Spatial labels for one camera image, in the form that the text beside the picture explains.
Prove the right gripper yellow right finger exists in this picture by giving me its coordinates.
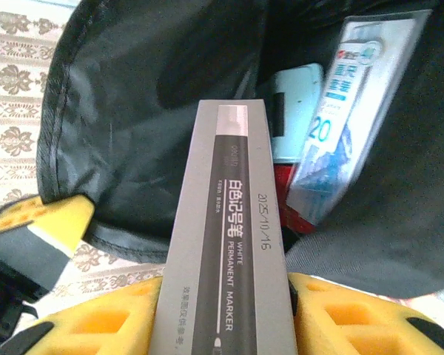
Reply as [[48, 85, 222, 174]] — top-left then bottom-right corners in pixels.
[[286, 271, 444, 355]]

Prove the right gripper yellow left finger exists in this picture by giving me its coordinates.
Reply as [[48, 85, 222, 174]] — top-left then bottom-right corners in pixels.
[[7, 276, 164, 355]]

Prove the grey marker pen box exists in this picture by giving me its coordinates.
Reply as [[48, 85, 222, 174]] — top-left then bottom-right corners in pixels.
[[153, 98, 299, 355]]

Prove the red package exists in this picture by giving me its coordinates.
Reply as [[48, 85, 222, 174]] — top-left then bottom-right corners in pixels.
[[273, 162, 319, 234]]

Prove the black backpack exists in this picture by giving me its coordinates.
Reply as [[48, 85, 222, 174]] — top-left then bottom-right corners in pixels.
[[35, 0, 444, 300]]

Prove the pale teal box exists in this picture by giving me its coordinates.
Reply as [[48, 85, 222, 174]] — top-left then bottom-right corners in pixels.
[[266, 62, 325, 163]]

